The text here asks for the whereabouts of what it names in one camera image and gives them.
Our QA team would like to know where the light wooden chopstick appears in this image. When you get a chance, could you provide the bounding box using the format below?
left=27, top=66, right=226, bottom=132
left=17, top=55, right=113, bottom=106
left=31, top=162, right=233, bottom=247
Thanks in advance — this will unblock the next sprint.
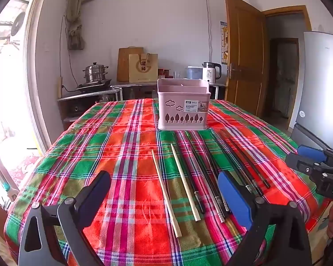
left=151, top=149, right=182, bottom=238
left=170, top=143, right=201, bottom=222

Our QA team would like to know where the beige tied curtain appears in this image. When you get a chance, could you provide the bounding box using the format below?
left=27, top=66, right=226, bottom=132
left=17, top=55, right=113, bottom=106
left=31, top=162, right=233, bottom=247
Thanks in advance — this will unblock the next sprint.
left=65, top=0, right=85, bottom=50

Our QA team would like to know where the bunch of black chopsticks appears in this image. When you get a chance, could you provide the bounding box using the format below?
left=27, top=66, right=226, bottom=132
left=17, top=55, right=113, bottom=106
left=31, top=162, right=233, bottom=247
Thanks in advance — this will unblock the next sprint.
left=173, top=129, right=271, bottom=223

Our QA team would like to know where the silver refrigerator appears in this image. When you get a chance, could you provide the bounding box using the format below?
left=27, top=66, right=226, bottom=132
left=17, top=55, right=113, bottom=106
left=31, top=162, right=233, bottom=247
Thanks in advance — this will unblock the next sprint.
left=290, top=31, right=333, bottom=156

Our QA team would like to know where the white electric kettle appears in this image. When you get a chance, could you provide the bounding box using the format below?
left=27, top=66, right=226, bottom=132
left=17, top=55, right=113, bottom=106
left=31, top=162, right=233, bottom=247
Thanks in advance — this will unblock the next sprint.
left=202, top=62, right=222, bottom=84

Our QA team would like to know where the black induction cooktop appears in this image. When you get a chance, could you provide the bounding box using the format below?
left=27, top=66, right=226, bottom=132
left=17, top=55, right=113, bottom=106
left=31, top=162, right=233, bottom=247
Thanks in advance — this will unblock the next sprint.
left=76, top=79, right=112, bottom=90

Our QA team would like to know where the thin wall cable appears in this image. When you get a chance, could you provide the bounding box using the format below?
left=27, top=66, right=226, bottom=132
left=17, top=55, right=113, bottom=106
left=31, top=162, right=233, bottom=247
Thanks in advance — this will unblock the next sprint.
left=205, top=0, right=213, bottom=63

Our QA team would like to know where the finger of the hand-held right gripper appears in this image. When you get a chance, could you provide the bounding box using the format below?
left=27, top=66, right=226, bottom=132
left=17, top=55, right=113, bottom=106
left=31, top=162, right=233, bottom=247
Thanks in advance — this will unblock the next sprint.
left=297, top=145, right=326, bottom=162
left=285, top=153, right=322, bottom=178

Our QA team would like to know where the outdoor fan unit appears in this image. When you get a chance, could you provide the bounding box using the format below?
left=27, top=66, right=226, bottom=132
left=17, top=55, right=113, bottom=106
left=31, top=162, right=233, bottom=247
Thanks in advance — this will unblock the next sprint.
left=10, top=11, right=27, bottom=36

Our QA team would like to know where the wooden cutting board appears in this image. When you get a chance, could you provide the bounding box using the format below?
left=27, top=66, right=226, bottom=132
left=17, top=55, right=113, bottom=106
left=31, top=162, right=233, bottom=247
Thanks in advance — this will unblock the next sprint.
left=117, top=47, right=144, bottom=82

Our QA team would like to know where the brown wooden door frame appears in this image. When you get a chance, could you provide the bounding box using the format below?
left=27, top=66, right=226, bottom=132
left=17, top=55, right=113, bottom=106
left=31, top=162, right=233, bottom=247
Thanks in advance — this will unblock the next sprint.
left=262, top=6, right=313, bottom=129

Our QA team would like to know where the pink plastic utensil basket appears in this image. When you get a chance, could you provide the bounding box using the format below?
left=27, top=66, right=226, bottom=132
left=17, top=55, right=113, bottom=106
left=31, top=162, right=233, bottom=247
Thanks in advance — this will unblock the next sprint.
left=157, top=78, right=211, bottom=131

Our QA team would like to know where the tan paper gift bag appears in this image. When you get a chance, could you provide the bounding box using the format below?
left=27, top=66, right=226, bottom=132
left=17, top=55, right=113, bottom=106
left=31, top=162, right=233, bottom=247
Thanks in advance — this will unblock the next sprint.
left=128, top=53, right=159, bottom=84

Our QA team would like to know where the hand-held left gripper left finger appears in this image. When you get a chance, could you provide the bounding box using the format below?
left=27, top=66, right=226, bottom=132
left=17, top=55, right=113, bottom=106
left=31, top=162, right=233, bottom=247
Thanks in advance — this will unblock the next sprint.
left=18, top=170, right=111, bottom=266

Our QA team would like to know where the red green plaid tablecloth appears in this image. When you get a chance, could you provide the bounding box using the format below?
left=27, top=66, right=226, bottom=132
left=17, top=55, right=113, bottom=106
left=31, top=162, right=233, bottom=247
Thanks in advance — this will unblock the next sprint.
left=4, top=98, right=329, bottom=266

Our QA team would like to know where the metal shelf table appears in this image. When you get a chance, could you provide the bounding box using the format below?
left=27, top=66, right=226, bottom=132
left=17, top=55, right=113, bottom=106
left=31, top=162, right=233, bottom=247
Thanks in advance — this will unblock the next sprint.
left=58, top=82, right=226, bottom=122

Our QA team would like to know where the colourful wall poster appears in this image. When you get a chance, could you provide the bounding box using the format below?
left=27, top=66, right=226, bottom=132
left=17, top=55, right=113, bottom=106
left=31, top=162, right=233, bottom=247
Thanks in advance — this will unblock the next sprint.
left=220, top=21, right=228, bottom=65

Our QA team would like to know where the stainless steel steamer pot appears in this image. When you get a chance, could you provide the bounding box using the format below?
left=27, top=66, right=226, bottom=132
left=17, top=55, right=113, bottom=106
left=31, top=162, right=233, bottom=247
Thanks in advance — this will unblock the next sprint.
left=83, top=62, right=109, bottom=84

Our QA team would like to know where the red patterned rug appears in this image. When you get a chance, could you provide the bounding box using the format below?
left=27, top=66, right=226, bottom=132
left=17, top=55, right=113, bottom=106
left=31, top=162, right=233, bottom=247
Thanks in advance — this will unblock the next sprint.
left=8, top=155, right=39, bottom=189

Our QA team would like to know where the translucent plastic container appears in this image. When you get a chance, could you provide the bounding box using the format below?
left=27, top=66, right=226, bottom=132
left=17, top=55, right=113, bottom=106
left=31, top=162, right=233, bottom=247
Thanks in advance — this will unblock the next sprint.
left=186, top=66, right=204, bottom=80

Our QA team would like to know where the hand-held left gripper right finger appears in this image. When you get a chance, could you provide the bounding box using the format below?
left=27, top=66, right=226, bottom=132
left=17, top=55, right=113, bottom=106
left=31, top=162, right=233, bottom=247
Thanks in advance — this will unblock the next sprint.
left=218, top=171, right=313, bottom=266

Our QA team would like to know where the brown wooden door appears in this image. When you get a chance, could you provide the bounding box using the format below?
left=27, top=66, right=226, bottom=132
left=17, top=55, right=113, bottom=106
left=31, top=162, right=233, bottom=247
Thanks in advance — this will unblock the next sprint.
left=224, top=0, right=268, bottom=119

